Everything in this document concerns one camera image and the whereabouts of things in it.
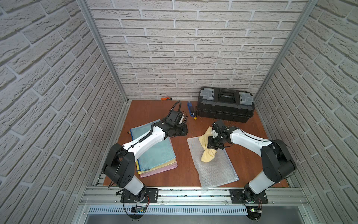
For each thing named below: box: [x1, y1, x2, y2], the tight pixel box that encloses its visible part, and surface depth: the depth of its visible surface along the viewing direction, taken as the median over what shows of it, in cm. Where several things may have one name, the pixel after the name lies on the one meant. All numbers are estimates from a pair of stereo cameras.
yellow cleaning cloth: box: [198, 126, 217, 163], surface depth 87 cm
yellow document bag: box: [135, 157, 177, 175], surface depth 85 cm
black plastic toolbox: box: [196, 86, 255, 123], surface depth 99 cm
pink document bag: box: [139, 161, 178, 178], surface depth 84 cm
